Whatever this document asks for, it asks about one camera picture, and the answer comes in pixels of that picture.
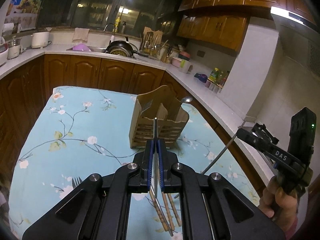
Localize wooden chopstick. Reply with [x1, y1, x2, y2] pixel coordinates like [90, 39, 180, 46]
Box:
[162, 193, 175, 231]
[149, 190, 169, 231]
[167, 194, 182, 226]

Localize steel utensil long handle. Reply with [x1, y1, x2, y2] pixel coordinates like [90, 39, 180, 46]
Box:
[173, 120, 247, 199]

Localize steel fork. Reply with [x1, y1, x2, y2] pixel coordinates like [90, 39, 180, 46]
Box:
[72, 177, 82, 189]

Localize steel spoon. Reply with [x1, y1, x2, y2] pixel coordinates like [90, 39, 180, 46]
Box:
[177, 96, 193, 111]

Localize dark kitchen window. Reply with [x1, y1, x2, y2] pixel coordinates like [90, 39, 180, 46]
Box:
[36, 0, 182, 37]

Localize person right hand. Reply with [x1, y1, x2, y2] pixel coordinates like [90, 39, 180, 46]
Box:
[258, 176, 298, 235]

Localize wooden utensil caddy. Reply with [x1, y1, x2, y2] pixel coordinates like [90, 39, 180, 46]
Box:
[129, 85, 189, 148]

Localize floral light blue tablecloth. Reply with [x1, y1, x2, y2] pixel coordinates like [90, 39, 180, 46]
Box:
[9, 86, 259, 238]

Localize blue object on counter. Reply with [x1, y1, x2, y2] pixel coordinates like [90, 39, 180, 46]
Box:
[194, 73, 208, 83]

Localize green-label oil bottle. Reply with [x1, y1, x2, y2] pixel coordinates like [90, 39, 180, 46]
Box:
[208, 68, 220, 83]

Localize pink plastic containers stack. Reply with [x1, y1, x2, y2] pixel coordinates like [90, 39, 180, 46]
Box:
[171, 54, 192, 74]

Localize black frying pan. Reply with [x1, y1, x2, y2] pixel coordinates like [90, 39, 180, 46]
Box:
[106, 40, 149, 57]

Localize countertop wooden utensil rack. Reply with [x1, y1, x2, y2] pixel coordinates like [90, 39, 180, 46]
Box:
[140, 27, 163, 57]

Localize range hood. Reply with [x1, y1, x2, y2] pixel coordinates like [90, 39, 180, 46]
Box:
[269, 6, 320, 100]

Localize chrome sink faucet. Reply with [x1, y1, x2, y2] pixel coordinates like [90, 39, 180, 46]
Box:
[103, 23, 115, 43]

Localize purple bowl in sink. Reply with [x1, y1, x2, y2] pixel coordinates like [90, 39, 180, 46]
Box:
[72, 43, 91, 52]

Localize lower wooden cabinets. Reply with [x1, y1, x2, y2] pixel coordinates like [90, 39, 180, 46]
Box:
[0, 54, 276, 188]

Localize wooden cabinets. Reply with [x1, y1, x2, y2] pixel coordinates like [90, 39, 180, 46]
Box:
[0, 54, 276, 188]
[177, 0, 317, 52]

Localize hanging beige dish towel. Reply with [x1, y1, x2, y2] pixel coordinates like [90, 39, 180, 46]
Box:
[72, 28, 89, 43]

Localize upper wooden cabinets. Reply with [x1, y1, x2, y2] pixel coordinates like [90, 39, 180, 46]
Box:
[177, 0, 317, 52]

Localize white rice cooker pot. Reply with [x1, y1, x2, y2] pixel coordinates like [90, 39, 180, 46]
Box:
[31, 27, 52, 49]

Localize small white steamer pot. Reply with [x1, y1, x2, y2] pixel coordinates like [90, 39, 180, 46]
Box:
[7, 38, 21, 60]

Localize white red rice cooker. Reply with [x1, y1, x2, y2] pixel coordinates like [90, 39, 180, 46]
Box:
[0, 37, 9, 66]

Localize fruit poster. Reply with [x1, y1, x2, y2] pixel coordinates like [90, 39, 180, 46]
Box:
[4, 0, 43, 31]

